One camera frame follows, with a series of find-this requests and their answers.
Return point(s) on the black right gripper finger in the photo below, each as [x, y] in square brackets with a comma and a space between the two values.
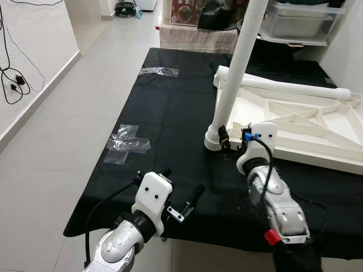
[223, 136]

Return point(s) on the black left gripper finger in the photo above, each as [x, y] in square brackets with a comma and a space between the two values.
[195, 195]
[165, 171]

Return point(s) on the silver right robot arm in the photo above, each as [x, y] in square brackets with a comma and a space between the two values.
[281, 212]

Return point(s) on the black tablecloth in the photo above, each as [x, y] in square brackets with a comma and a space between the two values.
[187, 113]

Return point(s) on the cross-shaped clear tape piece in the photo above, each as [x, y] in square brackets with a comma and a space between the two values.
[127, 144]

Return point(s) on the white plastic table top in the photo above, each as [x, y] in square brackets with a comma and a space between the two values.
[306, 122]

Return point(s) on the clear tape strip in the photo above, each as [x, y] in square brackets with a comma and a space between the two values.
[159, 71]

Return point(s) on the beige patterned bench cloth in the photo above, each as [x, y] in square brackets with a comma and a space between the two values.
[195, 39]

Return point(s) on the black wok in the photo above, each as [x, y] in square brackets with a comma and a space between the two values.
[283, 51]

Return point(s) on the black bag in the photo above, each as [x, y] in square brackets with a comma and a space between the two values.
[218, 17]

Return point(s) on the storage box with orange lid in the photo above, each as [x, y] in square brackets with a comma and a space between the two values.
[184, 12]

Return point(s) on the clear plastic storage box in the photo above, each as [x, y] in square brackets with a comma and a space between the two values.
[300, 22]

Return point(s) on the black round floor object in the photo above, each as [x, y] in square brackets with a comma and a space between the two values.
[125, 8]

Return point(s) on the black power adapter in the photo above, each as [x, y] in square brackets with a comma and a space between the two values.
[20, 79]

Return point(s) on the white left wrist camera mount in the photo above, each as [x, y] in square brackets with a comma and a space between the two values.
[153, 192]

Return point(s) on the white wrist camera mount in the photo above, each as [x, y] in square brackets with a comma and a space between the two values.
[153, 192]
[261, 133]

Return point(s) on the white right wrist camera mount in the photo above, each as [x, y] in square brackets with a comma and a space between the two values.
[261, 133]

